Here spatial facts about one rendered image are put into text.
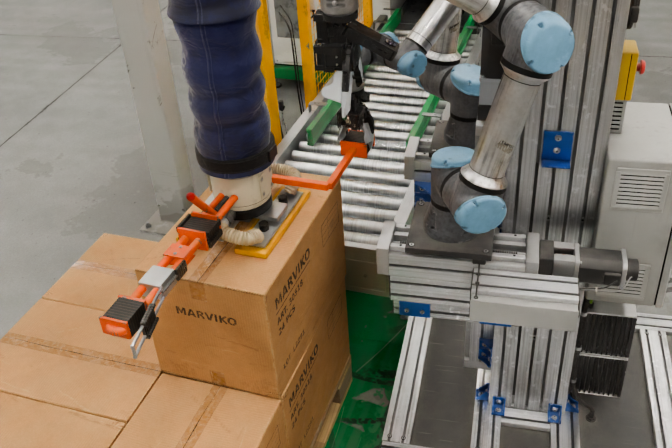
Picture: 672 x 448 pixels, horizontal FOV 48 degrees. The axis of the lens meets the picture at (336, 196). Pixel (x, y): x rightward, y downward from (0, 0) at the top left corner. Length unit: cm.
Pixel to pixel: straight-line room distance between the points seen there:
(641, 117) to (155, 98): 223
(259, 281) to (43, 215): 248
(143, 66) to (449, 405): 202
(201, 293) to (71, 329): 70
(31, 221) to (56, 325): 170
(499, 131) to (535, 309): 48
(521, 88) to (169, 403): 135
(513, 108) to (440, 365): 134
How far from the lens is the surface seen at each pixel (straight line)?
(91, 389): 245
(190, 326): 222
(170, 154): 376
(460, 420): 265
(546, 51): 165
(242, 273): 208
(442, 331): 294
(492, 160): 175
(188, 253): 195
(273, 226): 220
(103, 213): 425
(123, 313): 180
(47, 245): 412
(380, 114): 369
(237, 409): 227
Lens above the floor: 223
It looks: 33 degrees down
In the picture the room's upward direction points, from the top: 4 degrees counter-clockwise
